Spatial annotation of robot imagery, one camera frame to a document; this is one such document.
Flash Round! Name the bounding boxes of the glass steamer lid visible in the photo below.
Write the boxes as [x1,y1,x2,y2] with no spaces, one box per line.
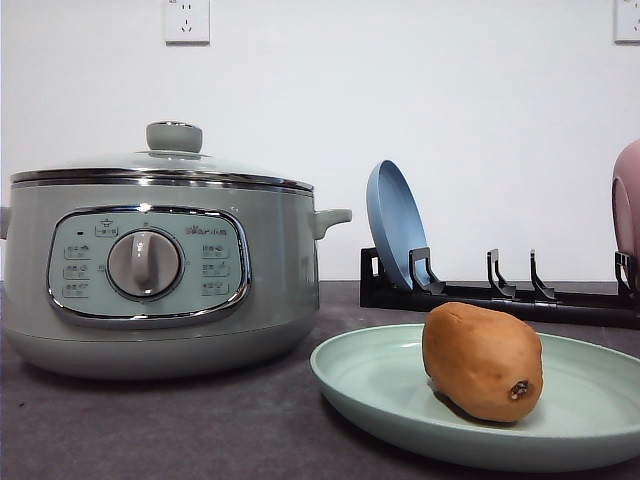
[12,121,314,192]

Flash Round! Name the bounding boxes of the brown potato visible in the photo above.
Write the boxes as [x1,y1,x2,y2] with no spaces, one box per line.
[422,302,544,423]

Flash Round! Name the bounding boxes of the green plate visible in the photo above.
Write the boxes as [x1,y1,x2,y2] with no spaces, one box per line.
[310,325,640,471]

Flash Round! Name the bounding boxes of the blue plate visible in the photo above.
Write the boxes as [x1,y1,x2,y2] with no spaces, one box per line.
[366,160,429,290]

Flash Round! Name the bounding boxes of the black plate rack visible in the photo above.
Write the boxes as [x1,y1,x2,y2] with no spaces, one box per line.
[360,247,640,327]

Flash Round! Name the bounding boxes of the green electric steamer pot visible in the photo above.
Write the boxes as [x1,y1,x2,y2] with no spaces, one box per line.
[0,181,352,379]

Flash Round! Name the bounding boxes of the pink plate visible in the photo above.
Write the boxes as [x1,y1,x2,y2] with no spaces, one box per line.
[612,139,640,260]

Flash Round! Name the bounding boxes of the white wall socket left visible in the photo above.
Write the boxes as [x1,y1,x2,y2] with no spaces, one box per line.
[163,0,211,48]

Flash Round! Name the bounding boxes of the white wall socket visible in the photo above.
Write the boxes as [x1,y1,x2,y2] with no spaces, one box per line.
[163,0,211,48]
[614,0,640,47]

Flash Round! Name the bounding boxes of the white wall socket right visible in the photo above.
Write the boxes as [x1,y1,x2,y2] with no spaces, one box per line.
[614,0,640,47]

